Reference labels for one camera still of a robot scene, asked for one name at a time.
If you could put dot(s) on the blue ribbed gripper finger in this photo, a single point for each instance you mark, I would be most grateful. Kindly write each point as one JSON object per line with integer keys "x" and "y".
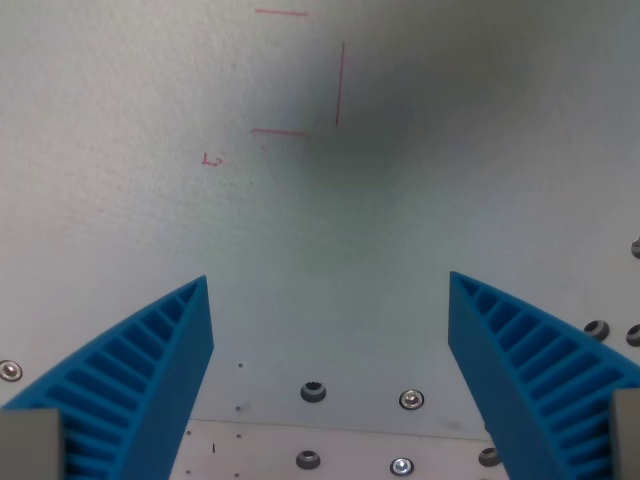
{"x": 150, "y": 370}
{"x": 515, "y": 370}

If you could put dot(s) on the silver countersunk screw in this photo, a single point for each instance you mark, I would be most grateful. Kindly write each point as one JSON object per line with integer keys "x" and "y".
{"x": 411, "y": 399}
{"x": 401, "y": 466}
{"x": 10, "y": 370}

